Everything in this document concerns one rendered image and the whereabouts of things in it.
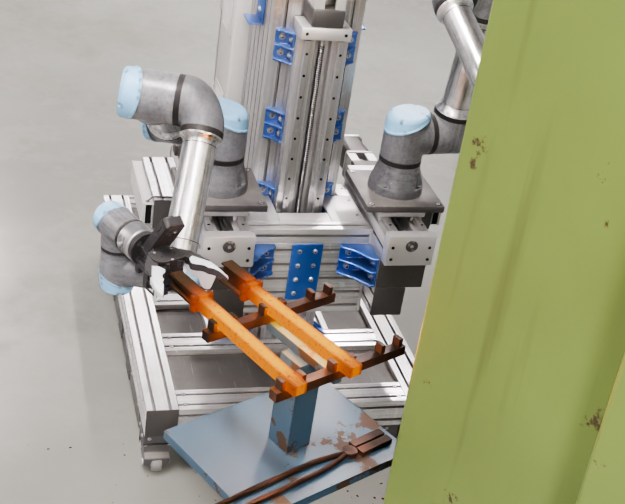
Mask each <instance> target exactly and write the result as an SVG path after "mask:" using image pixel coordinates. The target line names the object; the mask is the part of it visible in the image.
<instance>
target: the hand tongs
mask: <svg viewBox="0 0 625 504"><path fill-rule="evenodd" d="M384 434H385V433H384V432H383V431H382V430H380V429H379V428H378V429H375V430H373V431H371V432H369V433H367V434H364V435H362V436H360V437H358V438H356V439H353V440H351V441H349V444H348V445H346V446H343V447H342V451H340V452H336V453H332V454H328V455H325V456H321V457H318V458H316V459H313V460H310V461H308V462H306V463H304V464H301V465H299V466H297V467H295V468H292V469H290V470H288V471H286V472H283V473H281V474H279V475H277V476H275V477H272V478H270V479H268V480H266V481H263V482H261V483H259V484H257V485H255V486H252V487H250V488H248V489H246V490H244V491H241V492H239V493H237V494H235V495H233V496H230V497H228V498H226V499H224V500H222V501H219V502H217V503H215V504H230V503H233V502H235V501H237V500H239V499H241V498H244V497H246V496H248V495H250V494H252V493H254V492H257V491H259V490H261V489H263V488H265V487H268V486H270V485H272V484H274V483H276V482H279V481H281V480H283V479H285V478H287V477H290V476H292V475H294V474H296V473H298V472H301V471H303V470H305V469H307V468H310V467H312V466H314V465H317V464H320V463H323V462H326V461H329V460H333V459H335V460H333V461H332V462H330V463H329V464H327V465H325V466H324V467H322V468H320V469H318V470H316V471H314V472H312V473H310V474H307V475H305V476H303V477H301V478H299V479H297V480H295V481H293V482H290V483H288V484H286V485H284V486H282V487H280V488H278V489H275V490H273V491H271V492H269V493H267V494H265V495H262V496H260V497H258V498H256V499H254V500H252V501H250V502H247V503H245V504H260V503H263V502H265V501H267V500H269V499H271V498H273V497H275V496H277V495H280V494H282V493H284V492H286V491H288V490H290V489H292V488H294V487H297V486H299V485H301V484H303V483H305V482H307V481H309V480H311V479H313V478H315V477H318V476H320V475H322V474H324V473H325V472H327V471H329V470H330V469H332V468H334V467H335V466H336V465H338V464H339V463H341V462H342V461H343V460H344V459H345V458H347V459H354V458H356V457H357V453H358V454H359V455H360V456H361V457H363V456H365V455H368V454H370V453H372V452H374V451H376V450H378V449H380V448H382V447H385V446H387V445H389V444H391V443H392V438H391V437H389V436H388V435H387V434H386V435H384Z"/></svg>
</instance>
